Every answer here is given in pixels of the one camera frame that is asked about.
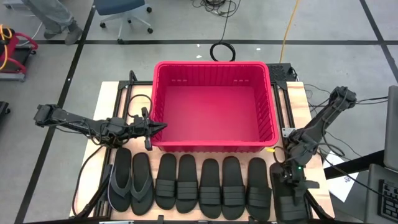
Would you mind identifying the black slide sandal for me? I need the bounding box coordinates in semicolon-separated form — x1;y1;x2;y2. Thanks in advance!
154;153;178;210
221;156;246;221
269;163;310;223
175;154;199;214
198;158;223;220
245;157;272;222

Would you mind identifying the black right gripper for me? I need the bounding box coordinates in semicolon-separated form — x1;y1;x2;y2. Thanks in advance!
279;163;320;205

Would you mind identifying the red plastic bin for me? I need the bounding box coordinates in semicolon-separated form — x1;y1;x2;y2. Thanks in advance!
150;60;280;153

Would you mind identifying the grey monitor panel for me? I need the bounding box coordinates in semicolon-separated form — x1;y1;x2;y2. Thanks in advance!
384;85;398;172

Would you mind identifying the black flip-flop white edge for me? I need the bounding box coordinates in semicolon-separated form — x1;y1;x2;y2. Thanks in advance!
108;147;133;213

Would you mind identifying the black aluminium frame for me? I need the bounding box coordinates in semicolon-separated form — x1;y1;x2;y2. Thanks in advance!
269;80;332;220
74;70;154;218

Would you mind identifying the black cable bundle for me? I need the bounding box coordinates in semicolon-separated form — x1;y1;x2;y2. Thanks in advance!
192;0;242;18

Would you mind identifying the blue office chair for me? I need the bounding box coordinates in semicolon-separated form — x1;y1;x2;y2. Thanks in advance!
93;0;154;44

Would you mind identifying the orange cable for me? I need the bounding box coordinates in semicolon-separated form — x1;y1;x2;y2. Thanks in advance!
0;24;14;71

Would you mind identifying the red cart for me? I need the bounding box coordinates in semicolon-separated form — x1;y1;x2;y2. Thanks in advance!
0;24;39;82

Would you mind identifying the white paper sheet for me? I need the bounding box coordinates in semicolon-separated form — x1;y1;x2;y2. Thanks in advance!
323;151;360;203

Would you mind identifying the person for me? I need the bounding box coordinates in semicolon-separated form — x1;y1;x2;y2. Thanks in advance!
21;0;83;46

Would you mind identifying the black beam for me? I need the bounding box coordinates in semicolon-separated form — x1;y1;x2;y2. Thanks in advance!
323;149;386;180

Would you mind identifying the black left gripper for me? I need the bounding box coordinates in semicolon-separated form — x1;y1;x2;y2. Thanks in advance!
124;107;168;152

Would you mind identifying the yellow floor cable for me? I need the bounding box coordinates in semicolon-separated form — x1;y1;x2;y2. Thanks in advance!
279;0;302;63

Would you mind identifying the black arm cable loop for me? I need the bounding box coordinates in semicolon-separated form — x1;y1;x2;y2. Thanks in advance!
126;94;153;119

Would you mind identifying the grey desk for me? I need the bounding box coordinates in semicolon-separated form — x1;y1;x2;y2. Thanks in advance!
363;163;398;224

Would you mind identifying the black coiled cable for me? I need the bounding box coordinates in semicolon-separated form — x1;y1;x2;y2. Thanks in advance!
210;0;237;62

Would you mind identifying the long black cable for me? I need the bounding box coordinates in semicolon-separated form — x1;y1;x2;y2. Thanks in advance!
72;145;104;216

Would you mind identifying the black keyboard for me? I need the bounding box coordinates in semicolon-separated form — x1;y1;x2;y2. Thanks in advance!
377;179;398;223

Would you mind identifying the black perforated box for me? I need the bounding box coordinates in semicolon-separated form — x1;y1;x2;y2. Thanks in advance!
266;63;296;83

